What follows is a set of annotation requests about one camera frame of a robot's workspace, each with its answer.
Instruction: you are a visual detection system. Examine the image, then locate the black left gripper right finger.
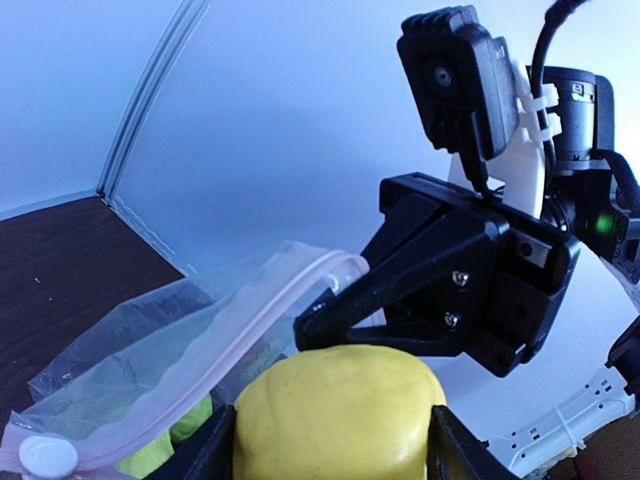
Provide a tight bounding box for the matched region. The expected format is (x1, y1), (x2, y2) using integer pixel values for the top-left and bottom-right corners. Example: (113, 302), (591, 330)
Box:
(426, 406), (515, 480)

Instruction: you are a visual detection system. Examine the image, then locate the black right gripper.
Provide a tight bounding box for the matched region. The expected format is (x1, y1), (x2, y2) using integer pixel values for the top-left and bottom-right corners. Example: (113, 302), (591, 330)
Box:
(294, 173), (579, 377)

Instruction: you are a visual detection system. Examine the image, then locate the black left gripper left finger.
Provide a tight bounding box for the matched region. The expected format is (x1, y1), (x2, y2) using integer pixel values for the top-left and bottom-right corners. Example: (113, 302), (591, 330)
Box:
(149, 405), (235, 480)

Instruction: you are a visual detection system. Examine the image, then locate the green toy apple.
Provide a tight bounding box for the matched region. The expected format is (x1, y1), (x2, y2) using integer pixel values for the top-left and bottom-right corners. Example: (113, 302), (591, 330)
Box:
(115, 394), (213, 479)

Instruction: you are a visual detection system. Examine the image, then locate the clear zip top bag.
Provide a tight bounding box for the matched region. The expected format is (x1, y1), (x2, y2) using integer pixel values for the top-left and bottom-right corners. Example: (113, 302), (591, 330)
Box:
(1, 242), (369, 479)

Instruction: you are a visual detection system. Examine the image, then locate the yellow toy lemon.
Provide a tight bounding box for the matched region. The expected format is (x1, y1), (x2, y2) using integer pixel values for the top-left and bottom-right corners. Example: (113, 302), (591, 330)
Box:
(232, 345), (446, 479)

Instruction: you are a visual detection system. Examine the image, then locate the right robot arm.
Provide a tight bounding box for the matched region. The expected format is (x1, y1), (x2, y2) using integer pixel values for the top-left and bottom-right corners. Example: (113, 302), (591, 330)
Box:
(294, 67), (639, 377)

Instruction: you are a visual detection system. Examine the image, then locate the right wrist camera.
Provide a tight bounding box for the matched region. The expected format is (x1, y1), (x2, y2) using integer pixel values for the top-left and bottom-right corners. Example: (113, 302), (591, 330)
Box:
(396, 4), (559, 219)

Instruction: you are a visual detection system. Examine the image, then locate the right black camera cable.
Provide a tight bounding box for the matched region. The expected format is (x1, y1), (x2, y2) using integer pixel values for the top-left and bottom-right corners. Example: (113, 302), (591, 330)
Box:
(529, 0), (591, 176)

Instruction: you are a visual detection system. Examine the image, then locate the right aluminium frame post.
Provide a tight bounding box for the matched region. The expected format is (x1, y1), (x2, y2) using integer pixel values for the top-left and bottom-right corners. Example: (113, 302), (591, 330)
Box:
(96, 0), (210, 277)

